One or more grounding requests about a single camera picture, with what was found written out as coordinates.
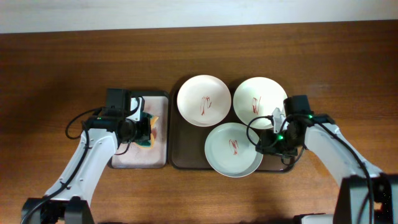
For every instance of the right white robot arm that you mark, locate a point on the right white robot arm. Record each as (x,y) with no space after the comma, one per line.
(367,194)

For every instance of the large dark brown tray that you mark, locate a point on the large dark brown tray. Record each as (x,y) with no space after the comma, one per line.
(187,142)

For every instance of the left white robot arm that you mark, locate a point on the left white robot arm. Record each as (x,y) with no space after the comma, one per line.
(70,196)

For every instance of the white plate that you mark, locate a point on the white plate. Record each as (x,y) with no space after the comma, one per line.
(203,100)
(258,96)
(230,152)

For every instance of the green yellow scrub sponge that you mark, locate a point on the green yellow scrub sponge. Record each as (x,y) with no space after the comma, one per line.
(149,144)

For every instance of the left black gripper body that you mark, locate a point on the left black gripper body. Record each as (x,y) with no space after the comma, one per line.
(140,129)

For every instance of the small tray with soapy water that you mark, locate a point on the small tray with soapy water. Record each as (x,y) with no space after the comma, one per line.
(153,153)

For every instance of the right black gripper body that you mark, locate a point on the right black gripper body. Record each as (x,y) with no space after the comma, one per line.
(280,143)

